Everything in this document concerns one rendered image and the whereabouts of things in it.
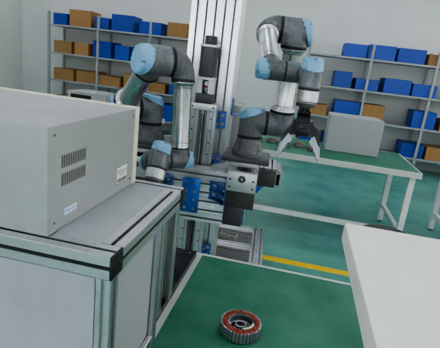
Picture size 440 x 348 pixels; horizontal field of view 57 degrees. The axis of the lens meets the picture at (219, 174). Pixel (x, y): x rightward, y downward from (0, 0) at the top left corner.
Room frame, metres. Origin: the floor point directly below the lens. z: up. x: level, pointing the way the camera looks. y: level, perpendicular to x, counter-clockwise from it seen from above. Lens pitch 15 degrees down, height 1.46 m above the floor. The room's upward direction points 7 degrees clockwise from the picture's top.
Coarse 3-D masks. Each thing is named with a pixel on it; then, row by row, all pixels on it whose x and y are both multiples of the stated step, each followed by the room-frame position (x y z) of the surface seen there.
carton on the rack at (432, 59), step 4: (428, 56) 6.83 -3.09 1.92; (432, 56) 6.75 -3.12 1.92; (436, 56) 6.74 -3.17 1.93; (428, 60) 6.77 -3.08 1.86; (432, 60) 6.75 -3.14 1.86; (436, 60) 6.74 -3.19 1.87; (424, 64) 6.96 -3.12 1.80; (428, 64) 6.76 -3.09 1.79; (432, 64) 6.74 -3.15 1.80; (436, 64) 6.73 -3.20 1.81
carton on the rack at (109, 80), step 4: (100, 76) 7.74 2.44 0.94; (104, 76) 7.72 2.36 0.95; (108, 76) 7.71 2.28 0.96; (112, 76) 7.77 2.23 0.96; (116, 76) 7.92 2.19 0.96; (120, 76) 8.07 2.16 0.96; (100, 80) 7.74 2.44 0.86; (104, 80) 7.72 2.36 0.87; (108, 80) 7.71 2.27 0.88; (112, 80) 7.69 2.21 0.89; (116, 80) 7.68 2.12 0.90; (120, 80) 7.71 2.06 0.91; (100, 84) 7.74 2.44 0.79; (104, 84) 7.72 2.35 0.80; (108, 84) 7.71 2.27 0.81; (112, 84) 7.69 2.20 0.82; (116, 84) 7.68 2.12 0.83; (120, 84) 7.72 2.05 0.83
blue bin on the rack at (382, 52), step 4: (372, 44) 6.90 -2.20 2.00; (368, 48) 7.03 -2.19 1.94; (376, 48) 6.88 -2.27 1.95; (380, 48) 6.87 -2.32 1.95; (384, 48) 6.86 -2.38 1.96; (388, 48) 6.85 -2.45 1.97; (392, 48) 6.83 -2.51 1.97; (396, 48) 6.82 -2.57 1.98; (368, 52) 6.91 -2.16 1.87; (376, 52) 6.88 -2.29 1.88; (380, 52) 6.87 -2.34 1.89; (384, 52) 6.86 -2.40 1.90; (388, 52) 6.84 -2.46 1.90; (392, 52) 6.83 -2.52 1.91; (368, 56) 6.90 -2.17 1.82; (376, 56) 6.88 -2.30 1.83; (380, 56) 6.87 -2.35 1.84; (384, 56) 6.85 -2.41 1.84; (388, 56) 6.84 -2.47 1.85; (392, 56) 6.83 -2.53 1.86; (388, 60) 6.84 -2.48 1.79; (392, 60) 6.82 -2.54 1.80
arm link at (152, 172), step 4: (148, 168) 1.44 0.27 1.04; (152, 168) 1.44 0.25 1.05; (156, 168) 1.44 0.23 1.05; (144, 172) 1.47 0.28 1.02; (148, 172) 1.43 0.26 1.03; (152, 172) 1.43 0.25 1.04; (156, 172) 1.43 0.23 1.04; (160, 172) 1.44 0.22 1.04; (164, 172) 1.46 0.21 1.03; (144, 176) 1.44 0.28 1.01; (148, 176) 1.43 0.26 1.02; (152, 176) 1.42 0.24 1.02; (156, 176) 1.42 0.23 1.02; (160, 176) 1.43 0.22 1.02; (164, 176) 1.46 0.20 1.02; (160, 180) 1.44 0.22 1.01
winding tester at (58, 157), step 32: (0, 96) 0.96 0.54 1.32; (32, 96) 1.03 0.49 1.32; (64, 96) 1.08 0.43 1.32; (0, 128) 0.68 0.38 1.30; (32, 128) 0.67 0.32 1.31; (64, 128) 0.71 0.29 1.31; (96, 128) 0.83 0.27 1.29; (128, 128) 0.99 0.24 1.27; (0, 160) 0.68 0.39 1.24; (32, 160) 0.67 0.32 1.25; (64, 160) 0.71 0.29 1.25; (96, 160) 0.83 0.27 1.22; (128, 160) 1.00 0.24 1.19; (0, 192) 0.68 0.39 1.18; (32, 192) 0.67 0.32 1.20; (64, 192) 0.72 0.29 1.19; (96, 192) 0.84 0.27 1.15; (0, 224) 0.68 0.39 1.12; (32, 224) 0.67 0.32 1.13; (64, 224) 0.72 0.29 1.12
